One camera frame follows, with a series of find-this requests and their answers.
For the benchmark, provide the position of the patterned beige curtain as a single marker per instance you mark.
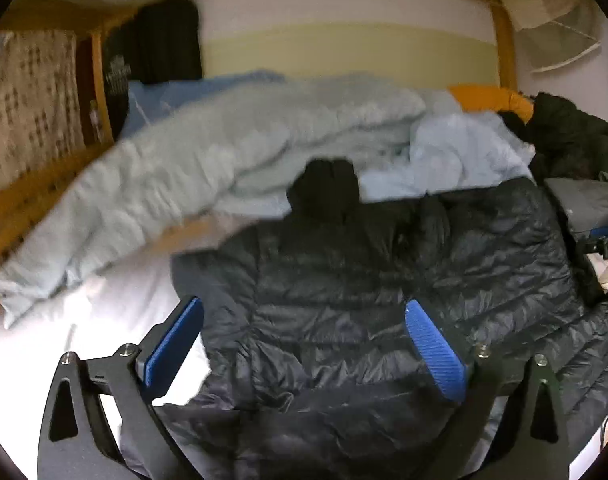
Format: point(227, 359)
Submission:
point(29, 105)

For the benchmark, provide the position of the dark hanging clothes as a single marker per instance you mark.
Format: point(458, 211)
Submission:
point(154, 50)

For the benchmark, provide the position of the grey folded jacket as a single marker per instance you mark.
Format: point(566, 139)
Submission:
point(584, 200)

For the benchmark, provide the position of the blue pillow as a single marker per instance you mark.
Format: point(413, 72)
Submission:
point(154, 100)

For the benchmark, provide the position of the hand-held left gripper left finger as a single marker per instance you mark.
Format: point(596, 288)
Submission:
point(176, 340)

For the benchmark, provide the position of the wooden bed frame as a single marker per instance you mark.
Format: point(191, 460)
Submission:
point(504, 40)

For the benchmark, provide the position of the black puffer jacket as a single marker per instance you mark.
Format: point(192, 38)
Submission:
point(374, 280)

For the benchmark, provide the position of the black padded coat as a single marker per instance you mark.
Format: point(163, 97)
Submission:
point(569, 135)

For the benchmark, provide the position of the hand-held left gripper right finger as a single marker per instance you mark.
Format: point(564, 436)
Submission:
point(434, 350)

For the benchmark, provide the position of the orange pillow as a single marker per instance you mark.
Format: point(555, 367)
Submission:
point(494, 100)

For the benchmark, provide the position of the light grey duvet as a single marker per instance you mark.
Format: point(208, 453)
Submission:
point(199, 160)

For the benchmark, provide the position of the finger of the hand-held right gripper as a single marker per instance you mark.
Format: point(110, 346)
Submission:
point(601, 234)

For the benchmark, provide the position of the light blue blanket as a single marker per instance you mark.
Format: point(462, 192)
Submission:
point(464, 150)

